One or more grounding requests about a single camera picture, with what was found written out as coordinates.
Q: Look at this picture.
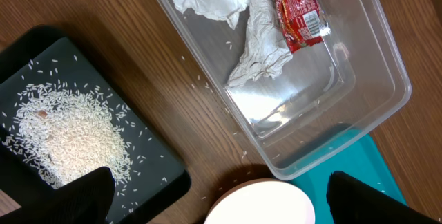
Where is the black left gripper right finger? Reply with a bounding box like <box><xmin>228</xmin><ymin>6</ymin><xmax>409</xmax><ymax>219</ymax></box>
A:
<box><xmin>326</xmin><ymin>171</ymin><xmax>438</xmax><ymax>224</ymax></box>

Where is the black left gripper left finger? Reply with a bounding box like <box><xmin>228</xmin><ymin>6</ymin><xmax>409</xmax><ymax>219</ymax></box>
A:
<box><xmin>1</xmin><ymin>167</ymin><xmax>115</xmax><ymax>224</ymax></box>

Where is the large white plate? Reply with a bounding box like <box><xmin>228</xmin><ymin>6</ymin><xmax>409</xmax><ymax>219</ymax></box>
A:
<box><xmin>204</xmin><ymin>178</ymin><xmax>316</xmax><ymax>224</ymax></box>

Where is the red snack wrapper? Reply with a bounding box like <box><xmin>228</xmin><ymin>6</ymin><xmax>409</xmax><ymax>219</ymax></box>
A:
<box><xmin>275</xmin><ymin>0</ymin><xmax>331</xmax><ymax>53</ymax></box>

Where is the clear plastic waste bin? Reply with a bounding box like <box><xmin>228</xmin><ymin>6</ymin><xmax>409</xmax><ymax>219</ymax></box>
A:
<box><xmin>158</xmin><ymin>0</ymin><xmax>412</xmax><ymax>180</ymax></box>

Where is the black waste tray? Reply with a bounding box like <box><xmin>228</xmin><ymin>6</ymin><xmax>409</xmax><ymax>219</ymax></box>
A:
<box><xmin>1</xmin><ymin>26</ymin><xmax>191</xmax><ymax>223</ymax></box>

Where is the teal plastic tray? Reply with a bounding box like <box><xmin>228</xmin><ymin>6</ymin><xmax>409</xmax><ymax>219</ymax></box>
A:
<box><xmin>289</xmin><ymin>134</ymin><xmax>406</xmax><ymax>224</ymax></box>

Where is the pile of rice grains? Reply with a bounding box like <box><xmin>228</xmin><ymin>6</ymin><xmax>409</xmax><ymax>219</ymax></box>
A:
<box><xmin>1</xmin><ymin>84</ymin><xmax>132</xmax><ymax>206</ymax></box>

